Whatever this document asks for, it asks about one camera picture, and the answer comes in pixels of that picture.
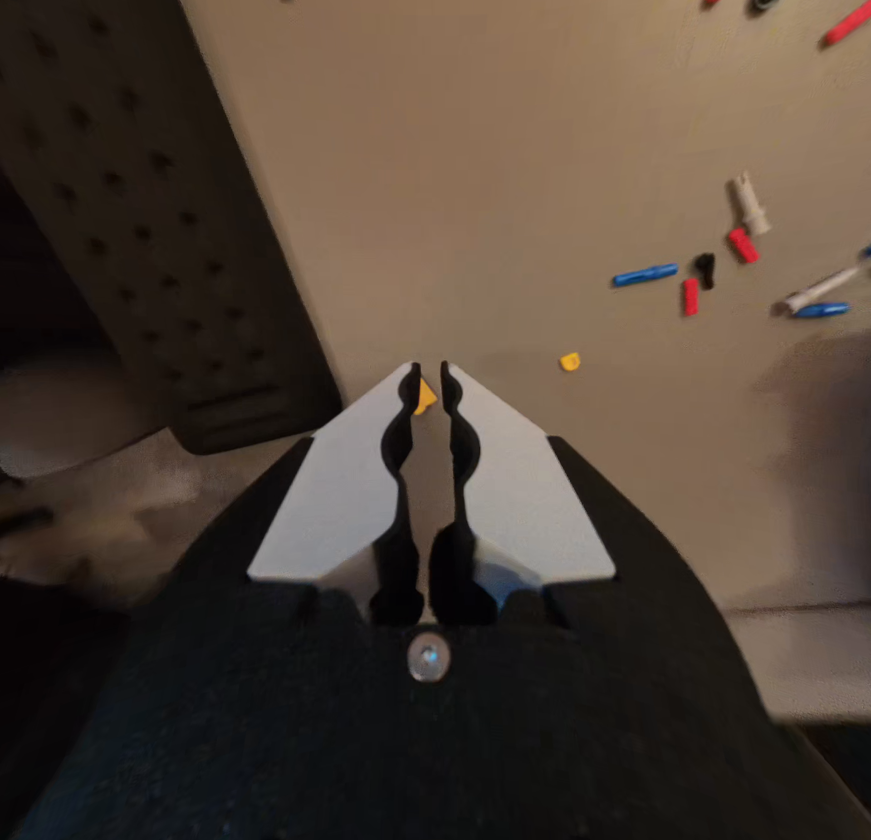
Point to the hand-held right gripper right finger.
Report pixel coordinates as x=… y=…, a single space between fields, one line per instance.
x=537 y=506

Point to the scattered small pin bricks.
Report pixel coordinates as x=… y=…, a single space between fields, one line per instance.
x=743 y=246

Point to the small yellow rounded brick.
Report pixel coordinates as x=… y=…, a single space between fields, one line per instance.
x=426 y=397
x=570 y=361

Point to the light grey axle pin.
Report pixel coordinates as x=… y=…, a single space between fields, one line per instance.
x=750 y=203

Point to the blue long pin brick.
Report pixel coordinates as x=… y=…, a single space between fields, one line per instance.
x=645 y=275

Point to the grey desk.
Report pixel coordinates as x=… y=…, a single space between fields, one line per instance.
x=476 y=173

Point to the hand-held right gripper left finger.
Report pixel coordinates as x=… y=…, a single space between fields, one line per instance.
x=326 y=506

